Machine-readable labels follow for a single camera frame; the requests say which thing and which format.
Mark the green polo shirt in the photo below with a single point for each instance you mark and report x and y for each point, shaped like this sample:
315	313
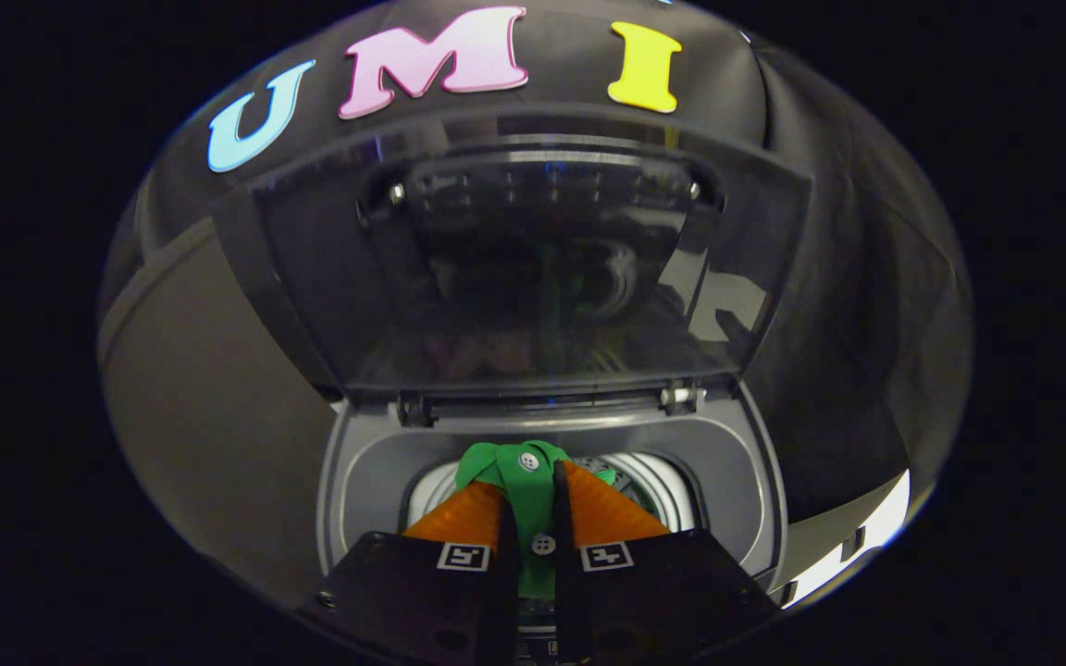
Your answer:
528	499

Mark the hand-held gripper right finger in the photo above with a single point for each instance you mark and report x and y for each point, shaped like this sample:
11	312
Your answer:
565	592

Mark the dark washing machine lid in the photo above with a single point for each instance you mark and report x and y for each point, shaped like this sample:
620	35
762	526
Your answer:
533	277

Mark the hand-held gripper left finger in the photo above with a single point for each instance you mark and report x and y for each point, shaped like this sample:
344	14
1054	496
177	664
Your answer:
503	592

